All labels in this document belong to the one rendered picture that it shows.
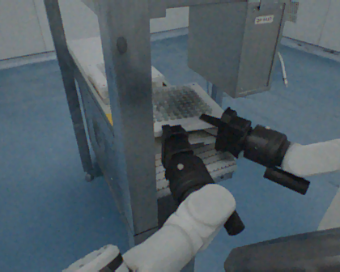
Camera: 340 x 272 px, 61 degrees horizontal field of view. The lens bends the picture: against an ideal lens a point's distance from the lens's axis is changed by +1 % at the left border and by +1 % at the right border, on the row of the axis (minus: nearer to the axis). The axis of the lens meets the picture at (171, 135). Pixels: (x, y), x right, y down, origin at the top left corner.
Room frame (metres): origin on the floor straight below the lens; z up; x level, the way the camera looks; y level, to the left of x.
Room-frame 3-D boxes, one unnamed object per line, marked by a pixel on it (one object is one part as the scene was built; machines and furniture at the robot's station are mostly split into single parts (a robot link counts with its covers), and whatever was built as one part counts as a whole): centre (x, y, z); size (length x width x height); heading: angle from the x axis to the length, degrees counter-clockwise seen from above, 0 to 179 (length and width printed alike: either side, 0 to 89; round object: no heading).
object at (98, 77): (1.08, 0.19, 0.89); 0.25 x 0.24 x 0.02; 116
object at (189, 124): (0.72, 0.00, 0.94); 0.25 x 0.24 x 0.02; 108
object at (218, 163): (1.16, 0.23, 0.81); 1.35 x 0.25 x 0.05; 26
